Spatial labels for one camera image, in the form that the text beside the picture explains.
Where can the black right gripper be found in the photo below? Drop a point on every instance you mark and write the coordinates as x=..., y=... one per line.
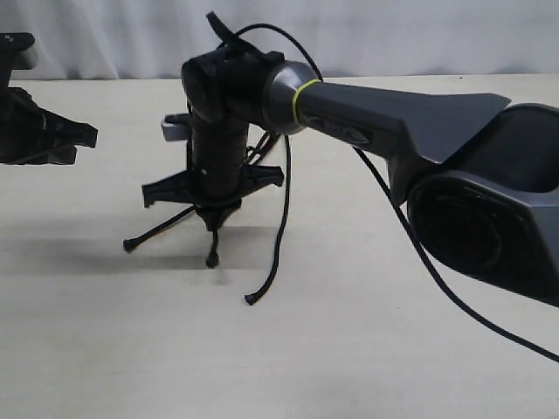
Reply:
x=216, y=174

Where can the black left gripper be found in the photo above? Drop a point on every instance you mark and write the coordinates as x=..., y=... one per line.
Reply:
x=32, y=135

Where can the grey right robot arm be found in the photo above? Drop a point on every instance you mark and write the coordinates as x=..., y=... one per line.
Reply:
x=477, y=173

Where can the white backdrop curtain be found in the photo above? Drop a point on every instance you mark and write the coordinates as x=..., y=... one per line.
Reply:
x=151, y=39

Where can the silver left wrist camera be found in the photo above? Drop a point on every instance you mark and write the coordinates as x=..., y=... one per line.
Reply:
x=17, y=51

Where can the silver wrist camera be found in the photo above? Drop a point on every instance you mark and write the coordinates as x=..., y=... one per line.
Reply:
x=176, y=127
x=17, y=51

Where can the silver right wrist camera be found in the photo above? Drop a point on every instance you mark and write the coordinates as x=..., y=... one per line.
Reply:
x=176, y=127

